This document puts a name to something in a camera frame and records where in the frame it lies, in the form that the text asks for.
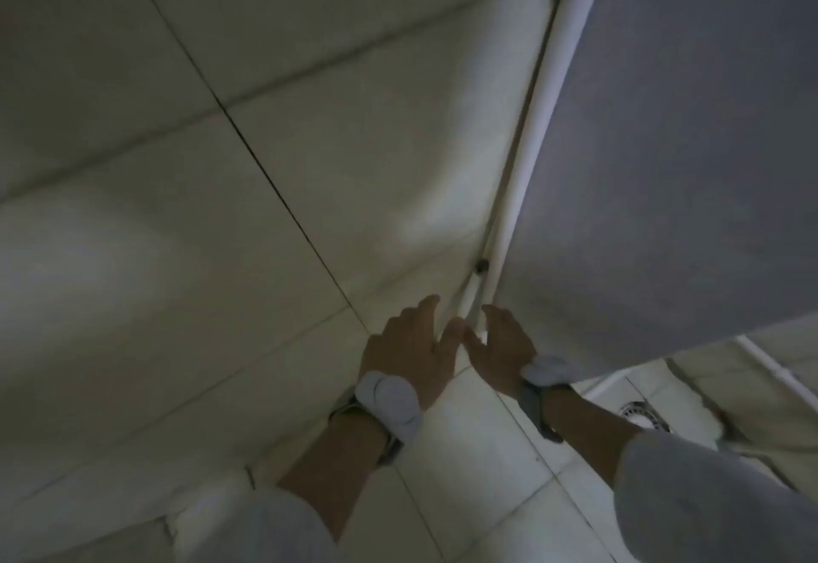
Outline person's right hand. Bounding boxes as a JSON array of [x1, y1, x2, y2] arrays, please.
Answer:
[[462, 304, 539, 400]]

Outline person's left hand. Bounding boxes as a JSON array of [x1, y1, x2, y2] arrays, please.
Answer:
[[356, 294, 464, 409]]

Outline white metal partition post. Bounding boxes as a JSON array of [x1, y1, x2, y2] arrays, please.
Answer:
[[457, 0, 618, 334]]

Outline person's right forearm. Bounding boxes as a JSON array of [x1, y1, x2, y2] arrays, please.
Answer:
[[543, 383, 818, 563]]

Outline person's left forearm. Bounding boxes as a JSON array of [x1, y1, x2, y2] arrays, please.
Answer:
[[191, 412, 397, 563]]

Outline round metal floor drain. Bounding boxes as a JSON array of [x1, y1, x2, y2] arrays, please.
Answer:
[[618, 398, 673, 434]]

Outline grey partition panel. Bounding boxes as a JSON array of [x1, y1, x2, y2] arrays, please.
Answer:
[[493, 0, 818, 386]]

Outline white wrist tracker grey strap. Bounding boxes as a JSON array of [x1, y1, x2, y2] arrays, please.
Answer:
[[327, 371, 425, 467], [517, 353, 574, 445]]

